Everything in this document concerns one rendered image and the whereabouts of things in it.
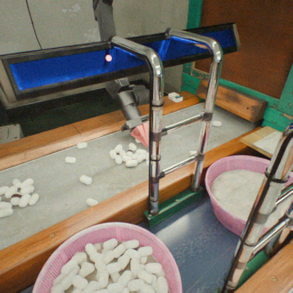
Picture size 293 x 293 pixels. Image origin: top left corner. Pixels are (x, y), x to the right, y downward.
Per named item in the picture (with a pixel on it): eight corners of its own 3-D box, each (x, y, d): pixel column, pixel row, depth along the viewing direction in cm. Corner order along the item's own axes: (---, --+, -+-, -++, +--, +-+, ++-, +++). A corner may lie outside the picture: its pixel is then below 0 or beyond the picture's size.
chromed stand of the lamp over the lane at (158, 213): (115, 186, 76) (98, 35, 50) (163, 164, 85) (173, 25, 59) (149, 229, 63) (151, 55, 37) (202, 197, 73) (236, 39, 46)
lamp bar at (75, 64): (1, 90, 47) (-14, 51, 43) (219, 46, 75) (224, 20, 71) (8, 105, 41) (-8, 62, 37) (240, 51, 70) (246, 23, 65)
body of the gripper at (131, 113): (153, 118, 81) (144, 99, 82) (128, 126, 76) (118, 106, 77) (146, 125, 87) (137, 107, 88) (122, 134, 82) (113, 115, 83)
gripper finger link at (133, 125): (157, 141, 79) (145, 117, 80) (139, 149, 75) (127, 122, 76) (149, 147, 85) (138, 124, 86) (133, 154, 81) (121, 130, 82)
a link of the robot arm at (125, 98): (111, 98, 84) (118, 88, 79) (127, 95, 88) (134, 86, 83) (119, 115, 83) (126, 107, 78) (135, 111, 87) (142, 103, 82)
